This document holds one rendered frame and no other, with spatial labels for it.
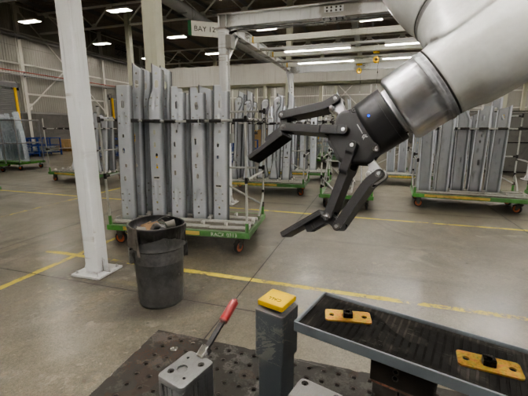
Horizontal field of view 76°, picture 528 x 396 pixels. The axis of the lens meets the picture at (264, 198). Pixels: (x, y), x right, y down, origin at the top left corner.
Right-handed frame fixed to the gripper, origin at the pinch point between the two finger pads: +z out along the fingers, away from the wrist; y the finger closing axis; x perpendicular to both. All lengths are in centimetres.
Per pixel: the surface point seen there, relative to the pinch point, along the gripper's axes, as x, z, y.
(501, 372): -18.5, -13.1, -35.7
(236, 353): -58, 69, -21
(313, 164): -817, 246, 348
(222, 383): -46, 67, -27
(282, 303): -17.2, 16.7, -14.4
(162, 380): -0.7, 36.8, -18.9
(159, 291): -148, 205, 44
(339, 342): -12.5, 6.1, -24.3
